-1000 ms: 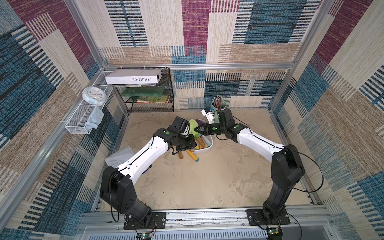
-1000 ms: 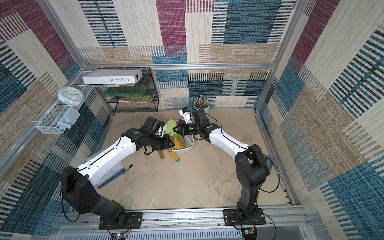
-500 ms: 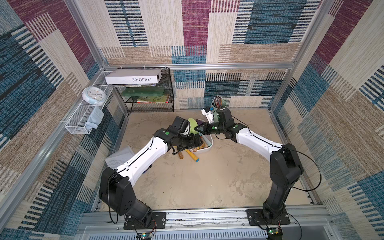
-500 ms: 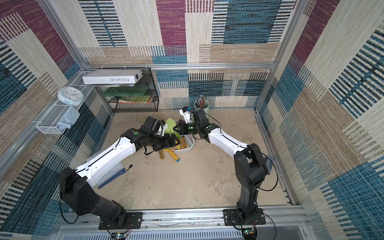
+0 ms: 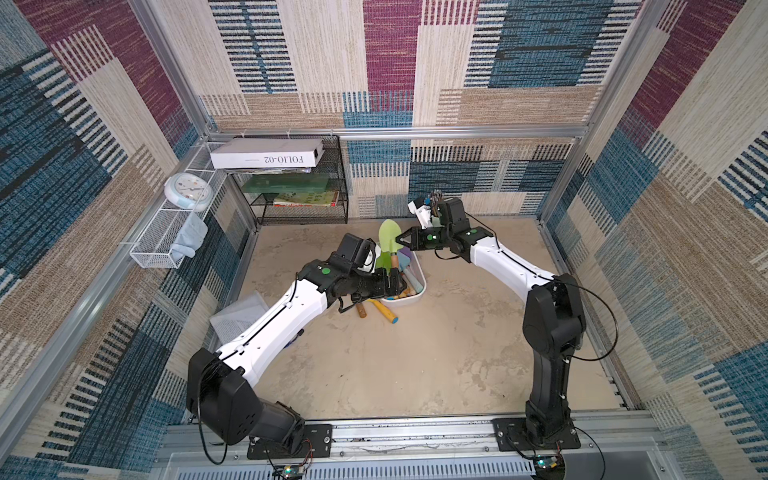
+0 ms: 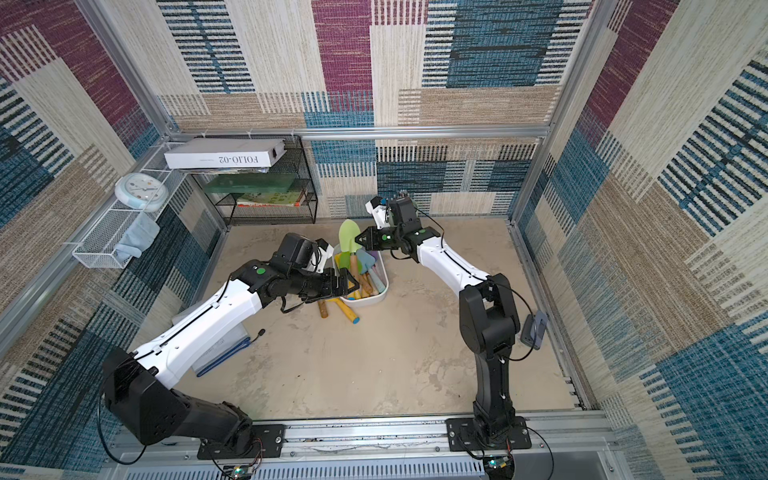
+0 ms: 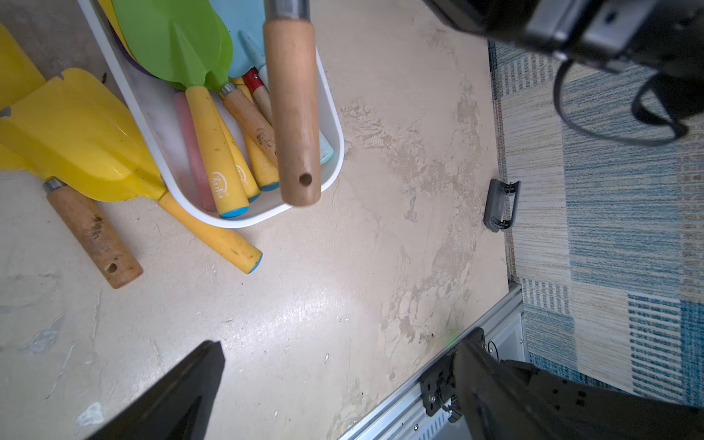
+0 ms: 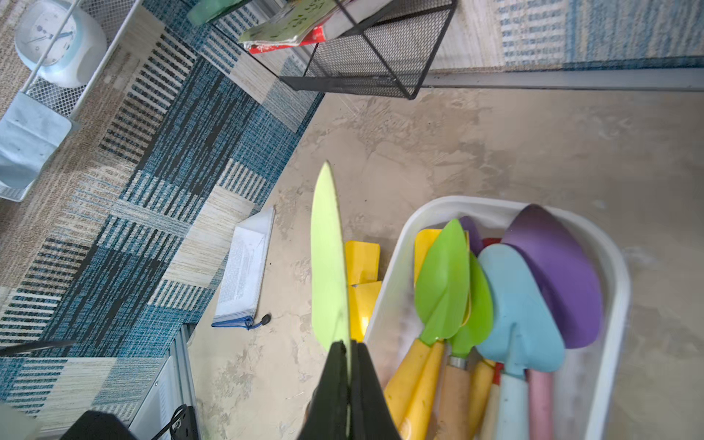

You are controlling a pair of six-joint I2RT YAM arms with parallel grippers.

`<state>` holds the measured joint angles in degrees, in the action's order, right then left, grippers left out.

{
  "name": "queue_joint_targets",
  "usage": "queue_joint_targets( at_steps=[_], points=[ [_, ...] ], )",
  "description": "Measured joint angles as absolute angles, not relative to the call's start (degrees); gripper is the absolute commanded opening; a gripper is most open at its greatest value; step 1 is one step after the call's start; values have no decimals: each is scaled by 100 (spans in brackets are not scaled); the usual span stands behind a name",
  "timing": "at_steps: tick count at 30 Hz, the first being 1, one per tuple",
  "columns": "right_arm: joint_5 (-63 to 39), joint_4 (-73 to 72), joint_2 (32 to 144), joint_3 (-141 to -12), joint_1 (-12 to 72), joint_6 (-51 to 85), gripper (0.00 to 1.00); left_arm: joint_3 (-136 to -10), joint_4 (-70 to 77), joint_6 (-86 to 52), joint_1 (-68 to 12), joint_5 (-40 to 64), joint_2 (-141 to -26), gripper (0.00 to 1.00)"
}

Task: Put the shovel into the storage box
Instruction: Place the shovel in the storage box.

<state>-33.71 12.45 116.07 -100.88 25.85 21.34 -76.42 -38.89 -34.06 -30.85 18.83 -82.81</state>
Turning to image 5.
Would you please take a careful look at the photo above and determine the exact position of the white plastic storage box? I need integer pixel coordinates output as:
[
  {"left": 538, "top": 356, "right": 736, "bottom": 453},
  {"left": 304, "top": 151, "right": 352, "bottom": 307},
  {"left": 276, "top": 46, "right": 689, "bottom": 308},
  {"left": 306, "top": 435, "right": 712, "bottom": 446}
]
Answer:
[{"left": 381, "top": 247, "right": 426, "bottom": 306}]

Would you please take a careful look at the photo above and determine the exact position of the pale green trowel wooden handle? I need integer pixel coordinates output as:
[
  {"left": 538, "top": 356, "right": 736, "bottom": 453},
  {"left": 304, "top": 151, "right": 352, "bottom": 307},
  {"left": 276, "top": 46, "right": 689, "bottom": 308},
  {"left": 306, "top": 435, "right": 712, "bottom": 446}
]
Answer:
[{"left": 379, "top": 219, "right": 402, "bottom": 271}]

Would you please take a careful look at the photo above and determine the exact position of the green trowel yellow handle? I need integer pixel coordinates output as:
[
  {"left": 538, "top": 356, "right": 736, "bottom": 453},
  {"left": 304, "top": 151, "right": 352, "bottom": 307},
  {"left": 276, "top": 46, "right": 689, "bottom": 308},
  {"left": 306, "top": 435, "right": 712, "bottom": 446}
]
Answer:
[{"left": 375, "top": 252, "right": 392, "bottom": 272}]

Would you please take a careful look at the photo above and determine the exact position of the light blue trowel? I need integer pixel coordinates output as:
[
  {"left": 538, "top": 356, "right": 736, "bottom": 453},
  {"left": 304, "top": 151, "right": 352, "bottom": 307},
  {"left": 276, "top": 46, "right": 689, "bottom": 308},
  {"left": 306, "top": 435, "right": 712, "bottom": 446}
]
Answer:
[{"left": 397, "top": 249, "right": 424, "bottom": 294}]

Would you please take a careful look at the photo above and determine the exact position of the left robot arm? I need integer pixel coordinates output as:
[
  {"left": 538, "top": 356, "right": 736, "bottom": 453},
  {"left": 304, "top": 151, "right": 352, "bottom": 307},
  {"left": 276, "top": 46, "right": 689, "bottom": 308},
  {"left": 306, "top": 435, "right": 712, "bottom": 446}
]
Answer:
[{"left": 186, "top": 234, "right": 404, "bottom": 455}]

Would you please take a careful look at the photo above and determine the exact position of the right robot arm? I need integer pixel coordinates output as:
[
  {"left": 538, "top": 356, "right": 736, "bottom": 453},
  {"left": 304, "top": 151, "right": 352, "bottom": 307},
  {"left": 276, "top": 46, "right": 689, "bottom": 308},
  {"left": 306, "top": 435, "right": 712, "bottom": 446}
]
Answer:
[{"left": 396, "top": 198, "right": 586, "bottom": 450}]

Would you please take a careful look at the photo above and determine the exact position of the white folio box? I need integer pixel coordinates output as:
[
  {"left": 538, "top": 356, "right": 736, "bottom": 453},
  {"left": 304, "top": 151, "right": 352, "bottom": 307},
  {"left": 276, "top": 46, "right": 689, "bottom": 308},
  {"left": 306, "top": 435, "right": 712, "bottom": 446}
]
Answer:
[{"left": 210, "top": 138, "right": 324, "bottom": 169}]

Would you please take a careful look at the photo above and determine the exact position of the coloured pencils bundle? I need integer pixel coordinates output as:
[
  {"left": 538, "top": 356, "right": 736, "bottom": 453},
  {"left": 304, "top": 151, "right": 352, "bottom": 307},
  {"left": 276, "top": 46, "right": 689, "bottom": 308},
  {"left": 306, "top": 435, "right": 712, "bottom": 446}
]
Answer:
[{"left": 429, "top": 190, "right": 444, "bottom": 205}]

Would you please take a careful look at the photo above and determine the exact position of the colourful book on shelf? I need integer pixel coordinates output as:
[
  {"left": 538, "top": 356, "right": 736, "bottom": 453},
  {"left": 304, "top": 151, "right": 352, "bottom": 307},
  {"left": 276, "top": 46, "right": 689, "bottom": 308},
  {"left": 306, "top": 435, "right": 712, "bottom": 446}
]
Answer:
[{"left": 272, "top": 191, "right": 339, "bottom": 207}]

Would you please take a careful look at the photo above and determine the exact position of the green book on shelf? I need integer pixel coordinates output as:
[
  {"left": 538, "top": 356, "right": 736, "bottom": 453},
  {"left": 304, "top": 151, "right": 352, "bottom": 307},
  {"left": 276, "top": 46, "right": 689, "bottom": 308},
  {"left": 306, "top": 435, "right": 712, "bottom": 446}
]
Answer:
[{"left": 242, "top": 174, "right": 331, "bottom": 195}]

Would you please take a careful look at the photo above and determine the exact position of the open white book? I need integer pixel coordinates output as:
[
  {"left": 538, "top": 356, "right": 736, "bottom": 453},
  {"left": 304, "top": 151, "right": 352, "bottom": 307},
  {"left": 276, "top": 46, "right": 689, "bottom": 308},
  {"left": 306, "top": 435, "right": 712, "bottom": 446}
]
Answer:
[{"left": 210, "top": 292, "right": 269, "bottom": 344}]

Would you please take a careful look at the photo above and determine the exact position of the light blue cloth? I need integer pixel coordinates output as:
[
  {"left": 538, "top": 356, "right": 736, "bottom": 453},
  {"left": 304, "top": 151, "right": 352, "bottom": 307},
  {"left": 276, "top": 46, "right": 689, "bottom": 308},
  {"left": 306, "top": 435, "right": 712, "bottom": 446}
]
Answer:
[{"left": 170, "top": 213, "right": 208, "bottom": 263}]

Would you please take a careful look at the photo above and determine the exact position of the white round clock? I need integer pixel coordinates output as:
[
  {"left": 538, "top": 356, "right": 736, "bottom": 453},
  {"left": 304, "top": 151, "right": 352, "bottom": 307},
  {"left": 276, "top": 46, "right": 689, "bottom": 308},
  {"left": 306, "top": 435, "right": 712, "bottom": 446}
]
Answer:
[{"left": 164, "top": 172, "right": 214, "bottom": 212}]

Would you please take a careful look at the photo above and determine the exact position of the yellow scoop yellow handle upper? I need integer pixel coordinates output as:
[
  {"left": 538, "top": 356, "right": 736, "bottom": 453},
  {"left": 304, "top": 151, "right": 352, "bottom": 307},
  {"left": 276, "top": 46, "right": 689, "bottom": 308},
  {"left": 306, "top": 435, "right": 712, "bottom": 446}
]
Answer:
[{"left": 370, "top": 299, "right": 399, "bottom": 324}]

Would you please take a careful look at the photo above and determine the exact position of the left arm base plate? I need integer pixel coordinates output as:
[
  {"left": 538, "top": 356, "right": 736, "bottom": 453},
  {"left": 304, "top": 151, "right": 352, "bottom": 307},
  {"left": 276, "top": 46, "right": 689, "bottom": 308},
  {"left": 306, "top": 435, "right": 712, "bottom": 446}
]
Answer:
[{"left": 246, "top": 423, "right": 333, "bottom": 462}]

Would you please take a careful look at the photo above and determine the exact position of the white wire basket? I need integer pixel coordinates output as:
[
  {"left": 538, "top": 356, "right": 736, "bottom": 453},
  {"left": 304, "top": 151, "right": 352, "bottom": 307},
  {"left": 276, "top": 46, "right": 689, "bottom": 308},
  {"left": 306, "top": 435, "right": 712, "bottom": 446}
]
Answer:
[{"left": 130, "top": 141, "right": 227, "bottom": 269}]

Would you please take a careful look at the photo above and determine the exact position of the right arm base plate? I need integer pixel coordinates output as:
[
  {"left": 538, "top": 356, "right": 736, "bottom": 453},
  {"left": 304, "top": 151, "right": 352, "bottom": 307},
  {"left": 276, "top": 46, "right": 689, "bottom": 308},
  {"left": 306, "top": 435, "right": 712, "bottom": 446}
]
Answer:
[{"left": 491, "top": 416, "right": 581, "bottom": 452}]

